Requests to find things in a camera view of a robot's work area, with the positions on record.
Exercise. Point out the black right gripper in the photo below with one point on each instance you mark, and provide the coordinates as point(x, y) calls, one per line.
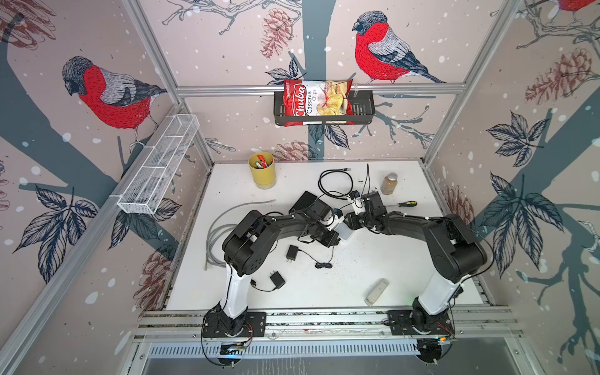
point(349, 219)

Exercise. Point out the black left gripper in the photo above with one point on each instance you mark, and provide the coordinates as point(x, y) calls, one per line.
point(330, 241)

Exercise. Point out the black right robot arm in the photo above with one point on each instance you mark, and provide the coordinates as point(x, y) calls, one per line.
point(453, 248)

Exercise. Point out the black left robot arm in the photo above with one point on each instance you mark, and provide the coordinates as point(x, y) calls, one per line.
point(246, 248)

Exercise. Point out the black ribbed power brick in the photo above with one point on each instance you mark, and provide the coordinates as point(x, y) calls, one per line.
point(308, 204)

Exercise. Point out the black yellow flathead screwdriver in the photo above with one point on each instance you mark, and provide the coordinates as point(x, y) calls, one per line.
point(407, 204)

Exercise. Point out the yellow pen cup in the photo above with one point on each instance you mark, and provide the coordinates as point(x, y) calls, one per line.
point(262, 167)

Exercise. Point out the beige power strip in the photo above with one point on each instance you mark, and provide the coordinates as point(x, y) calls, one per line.
point(376, 291)

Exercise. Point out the red cassava chips bag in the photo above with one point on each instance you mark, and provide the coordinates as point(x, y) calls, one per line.
point(316, 98)

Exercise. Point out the black wall plug adapter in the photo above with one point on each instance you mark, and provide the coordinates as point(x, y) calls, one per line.
point(278, 280)

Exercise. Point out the black wire wall basket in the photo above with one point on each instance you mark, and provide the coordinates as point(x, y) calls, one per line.
point(361, 102)

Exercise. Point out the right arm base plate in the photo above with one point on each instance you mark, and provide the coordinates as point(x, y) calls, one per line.
point(408, 322)

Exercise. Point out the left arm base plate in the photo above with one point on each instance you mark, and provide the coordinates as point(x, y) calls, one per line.
point(216, 324)

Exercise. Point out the white mesh wall shelf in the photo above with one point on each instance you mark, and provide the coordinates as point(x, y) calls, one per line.
point(151, 181)

